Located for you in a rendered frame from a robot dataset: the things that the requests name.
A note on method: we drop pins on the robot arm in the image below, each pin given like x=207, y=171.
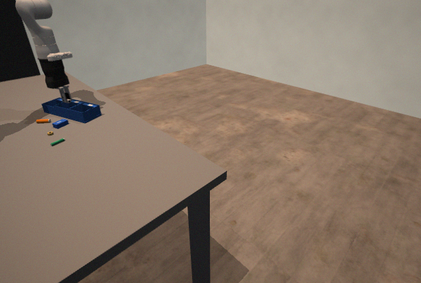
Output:
x=32, y=10

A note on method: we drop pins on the blue rack of bins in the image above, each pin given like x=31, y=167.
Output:
x=76, y=110

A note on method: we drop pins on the blue nine-volt battery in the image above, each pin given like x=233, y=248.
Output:
x=60, y=123

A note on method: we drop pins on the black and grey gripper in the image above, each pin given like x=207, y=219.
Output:
x=53, y=68

